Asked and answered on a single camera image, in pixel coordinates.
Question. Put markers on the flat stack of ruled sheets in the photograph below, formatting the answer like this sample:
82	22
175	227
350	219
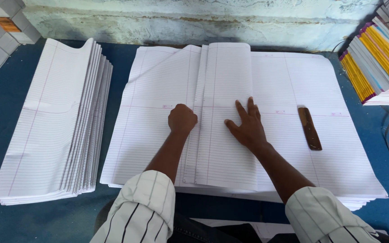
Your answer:
316	84

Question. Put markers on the ruled paper sheet bundle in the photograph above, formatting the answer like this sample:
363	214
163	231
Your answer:
225	77

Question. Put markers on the person's left fingers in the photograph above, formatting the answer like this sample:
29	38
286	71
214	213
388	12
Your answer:
191	115

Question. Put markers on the person's left hand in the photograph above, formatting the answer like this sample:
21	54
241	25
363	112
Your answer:
182	118

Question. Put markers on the dark trousers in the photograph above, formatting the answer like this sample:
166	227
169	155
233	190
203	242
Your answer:
194	233

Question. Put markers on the person's right hand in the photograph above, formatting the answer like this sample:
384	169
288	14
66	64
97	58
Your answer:
250	130

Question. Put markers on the pile of folded ruled sections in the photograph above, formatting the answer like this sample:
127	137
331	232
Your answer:
42	128

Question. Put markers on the white striped left shirt sleeve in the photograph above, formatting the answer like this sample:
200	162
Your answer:
140	209

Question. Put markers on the white striped right shirt sleeve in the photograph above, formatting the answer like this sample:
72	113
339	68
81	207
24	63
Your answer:
319	219

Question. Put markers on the white striped shirt sleeve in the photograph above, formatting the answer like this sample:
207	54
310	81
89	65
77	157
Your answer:
319	219
140	209

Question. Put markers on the stack of yellow-edged notebooks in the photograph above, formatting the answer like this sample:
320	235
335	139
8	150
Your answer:
380	60

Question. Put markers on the brown wooden folding stick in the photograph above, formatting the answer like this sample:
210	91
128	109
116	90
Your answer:
309	130

